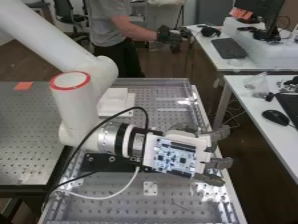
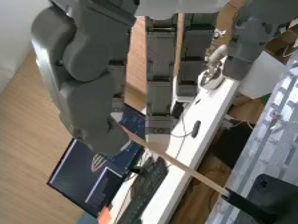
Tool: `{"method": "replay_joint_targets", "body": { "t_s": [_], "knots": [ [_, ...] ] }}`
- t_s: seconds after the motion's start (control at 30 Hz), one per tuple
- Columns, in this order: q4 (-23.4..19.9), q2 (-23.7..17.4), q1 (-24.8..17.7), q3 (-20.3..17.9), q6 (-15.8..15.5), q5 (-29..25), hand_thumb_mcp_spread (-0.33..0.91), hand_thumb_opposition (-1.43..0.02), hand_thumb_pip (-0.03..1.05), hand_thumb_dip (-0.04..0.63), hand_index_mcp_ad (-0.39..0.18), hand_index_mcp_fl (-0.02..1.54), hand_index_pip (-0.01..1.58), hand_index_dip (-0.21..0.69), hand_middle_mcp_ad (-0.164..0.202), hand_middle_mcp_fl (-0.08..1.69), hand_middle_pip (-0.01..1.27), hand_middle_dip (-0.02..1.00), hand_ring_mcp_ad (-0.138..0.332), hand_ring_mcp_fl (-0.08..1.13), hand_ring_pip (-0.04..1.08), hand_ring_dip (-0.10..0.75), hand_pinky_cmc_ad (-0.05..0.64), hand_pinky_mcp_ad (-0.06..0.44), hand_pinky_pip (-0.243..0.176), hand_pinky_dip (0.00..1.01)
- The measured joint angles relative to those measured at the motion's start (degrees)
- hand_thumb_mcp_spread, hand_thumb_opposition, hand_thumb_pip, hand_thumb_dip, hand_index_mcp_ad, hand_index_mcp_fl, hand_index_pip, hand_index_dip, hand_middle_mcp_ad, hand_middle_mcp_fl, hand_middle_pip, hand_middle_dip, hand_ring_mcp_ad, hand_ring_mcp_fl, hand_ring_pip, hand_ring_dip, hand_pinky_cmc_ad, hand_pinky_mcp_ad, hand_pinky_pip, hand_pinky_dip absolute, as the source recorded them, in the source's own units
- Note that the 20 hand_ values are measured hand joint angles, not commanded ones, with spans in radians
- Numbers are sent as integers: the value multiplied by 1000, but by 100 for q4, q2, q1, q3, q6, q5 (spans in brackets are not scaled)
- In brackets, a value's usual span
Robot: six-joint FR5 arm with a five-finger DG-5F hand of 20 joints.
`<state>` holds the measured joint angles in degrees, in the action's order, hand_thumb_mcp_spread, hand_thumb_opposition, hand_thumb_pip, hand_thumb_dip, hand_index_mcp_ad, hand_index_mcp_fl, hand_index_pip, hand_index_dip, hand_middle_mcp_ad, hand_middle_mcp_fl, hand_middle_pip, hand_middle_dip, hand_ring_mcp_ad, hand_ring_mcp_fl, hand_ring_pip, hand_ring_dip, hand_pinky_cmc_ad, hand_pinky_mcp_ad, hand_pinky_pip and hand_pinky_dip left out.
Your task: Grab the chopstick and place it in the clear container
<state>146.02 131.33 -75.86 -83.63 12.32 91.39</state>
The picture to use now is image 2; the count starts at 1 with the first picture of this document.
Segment black keyboard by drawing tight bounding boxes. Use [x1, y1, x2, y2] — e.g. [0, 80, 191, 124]
[111, 155, 170, 224]

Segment white desk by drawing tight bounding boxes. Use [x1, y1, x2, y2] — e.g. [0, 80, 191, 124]
[109, 75, 242, 224]

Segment black plate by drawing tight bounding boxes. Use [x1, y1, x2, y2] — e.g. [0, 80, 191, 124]
[219, 173, 298, 224]

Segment black computer screen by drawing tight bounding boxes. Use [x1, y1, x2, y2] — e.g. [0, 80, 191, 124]
[46, 103, 149, 218]

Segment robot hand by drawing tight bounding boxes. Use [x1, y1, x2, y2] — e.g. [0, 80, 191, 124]
[29, 0, 298, 157]

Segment thin stick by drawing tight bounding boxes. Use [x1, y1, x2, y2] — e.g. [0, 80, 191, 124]
[114, 123, 231, 196]

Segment cardboard box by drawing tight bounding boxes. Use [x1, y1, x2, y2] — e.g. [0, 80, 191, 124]
[264, 19, 298, 66]

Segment black mouse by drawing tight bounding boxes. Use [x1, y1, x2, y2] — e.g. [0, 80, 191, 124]
[190, 120, 202, 139]

